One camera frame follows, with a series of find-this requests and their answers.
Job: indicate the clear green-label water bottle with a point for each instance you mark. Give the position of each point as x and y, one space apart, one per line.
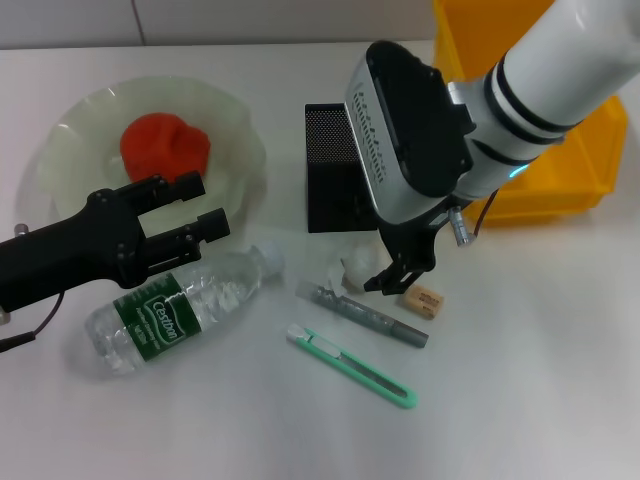
215 295

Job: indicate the green utility knife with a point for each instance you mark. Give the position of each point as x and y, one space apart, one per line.
350 362

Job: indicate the small wooden pencil sharpener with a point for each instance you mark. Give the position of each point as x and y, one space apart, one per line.
425 301

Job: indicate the black mesh pen holder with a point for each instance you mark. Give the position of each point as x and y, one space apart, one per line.
330 195

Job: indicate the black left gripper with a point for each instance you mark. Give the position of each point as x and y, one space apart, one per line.
75 255

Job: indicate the orange fruit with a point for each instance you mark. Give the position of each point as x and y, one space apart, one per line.
165 145

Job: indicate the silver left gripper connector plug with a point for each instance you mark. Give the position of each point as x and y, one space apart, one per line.
22 230

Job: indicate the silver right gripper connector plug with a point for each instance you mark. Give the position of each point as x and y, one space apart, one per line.
459 227

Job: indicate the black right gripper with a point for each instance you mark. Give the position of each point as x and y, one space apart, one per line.
412 245

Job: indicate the translucent green fruit plate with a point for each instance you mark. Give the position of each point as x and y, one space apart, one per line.
85 135

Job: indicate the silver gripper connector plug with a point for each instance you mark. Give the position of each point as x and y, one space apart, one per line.
22 230
459 227

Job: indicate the yellow plastic storage bin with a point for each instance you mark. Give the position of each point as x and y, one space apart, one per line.
570 175

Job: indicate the white paper ball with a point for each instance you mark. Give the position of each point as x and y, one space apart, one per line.
360 265

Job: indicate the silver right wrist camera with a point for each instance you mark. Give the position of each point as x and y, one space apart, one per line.
415 125

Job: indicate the grey pen with clear cap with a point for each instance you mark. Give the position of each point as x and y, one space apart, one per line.
365 315

